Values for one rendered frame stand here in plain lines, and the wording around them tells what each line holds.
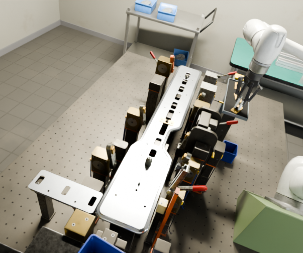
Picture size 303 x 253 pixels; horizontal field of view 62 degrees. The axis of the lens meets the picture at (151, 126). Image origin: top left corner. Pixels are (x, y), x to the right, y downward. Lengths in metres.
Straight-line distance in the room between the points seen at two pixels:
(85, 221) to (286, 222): 0.85
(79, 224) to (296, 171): 1.02
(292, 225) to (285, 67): 2.36
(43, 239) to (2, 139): 1.87
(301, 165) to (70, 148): 1.28
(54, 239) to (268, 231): 0.93
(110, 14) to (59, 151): 3.07
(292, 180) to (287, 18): 2.76
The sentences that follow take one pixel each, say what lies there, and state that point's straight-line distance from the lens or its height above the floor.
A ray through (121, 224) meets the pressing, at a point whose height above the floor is 1.00.
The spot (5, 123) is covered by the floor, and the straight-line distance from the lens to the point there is 2.95.
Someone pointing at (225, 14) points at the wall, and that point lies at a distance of 3.86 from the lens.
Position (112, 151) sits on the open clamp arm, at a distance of 1.13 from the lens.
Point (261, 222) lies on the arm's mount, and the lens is 1.33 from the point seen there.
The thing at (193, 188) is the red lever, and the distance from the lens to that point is 1.05.
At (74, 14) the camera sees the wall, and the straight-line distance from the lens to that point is 4.73.
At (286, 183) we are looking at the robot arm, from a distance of 1.45.
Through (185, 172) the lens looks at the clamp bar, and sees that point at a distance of 0.97.
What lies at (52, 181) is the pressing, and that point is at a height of 1.00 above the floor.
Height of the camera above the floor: 1.95
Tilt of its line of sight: 42 degrees down
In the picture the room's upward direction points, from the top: 13 degrees clockwise
